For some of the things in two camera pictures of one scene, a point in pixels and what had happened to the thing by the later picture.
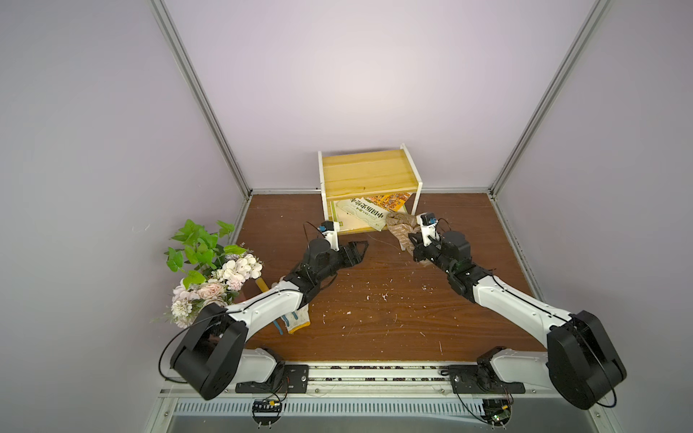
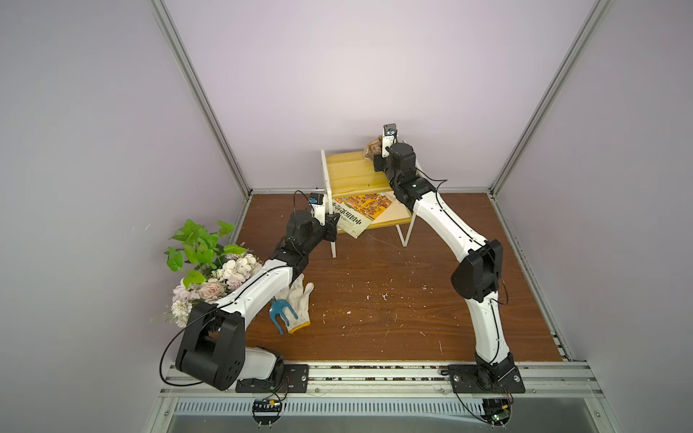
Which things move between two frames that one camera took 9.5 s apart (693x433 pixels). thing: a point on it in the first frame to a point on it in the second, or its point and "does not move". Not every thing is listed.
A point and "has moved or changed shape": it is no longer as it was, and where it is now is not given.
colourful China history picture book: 374,211 has moved or changed shape
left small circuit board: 266,412 does not move
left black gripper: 353,260 to 328,229
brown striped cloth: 402,225 to 373,148
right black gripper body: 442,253 to 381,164
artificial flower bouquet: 213,271 does not move
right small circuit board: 496,412 does not move
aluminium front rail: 393,379 does not move
